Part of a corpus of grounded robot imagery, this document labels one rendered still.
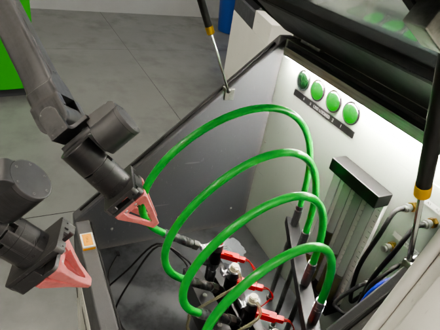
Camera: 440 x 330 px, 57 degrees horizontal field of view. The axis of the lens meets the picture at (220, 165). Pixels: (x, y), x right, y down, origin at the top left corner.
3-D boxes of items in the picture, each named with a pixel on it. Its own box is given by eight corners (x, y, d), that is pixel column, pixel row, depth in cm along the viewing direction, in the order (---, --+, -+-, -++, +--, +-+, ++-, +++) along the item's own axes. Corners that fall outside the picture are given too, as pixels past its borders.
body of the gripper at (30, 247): (67, 255, 53) (18, 225, 49) (16, 294, 55) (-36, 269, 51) (73, 222, 58) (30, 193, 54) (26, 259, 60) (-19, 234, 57)
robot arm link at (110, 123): (66, 127, 75) (35, 115, 66) (113, 88, 73) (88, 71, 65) (99, 177, 72) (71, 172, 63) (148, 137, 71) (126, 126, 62)
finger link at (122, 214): (166, 201, 79) (133, 169, 74) (171, 219, 72) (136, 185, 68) (140, 223, 79) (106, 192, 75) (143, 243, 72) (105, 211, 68)
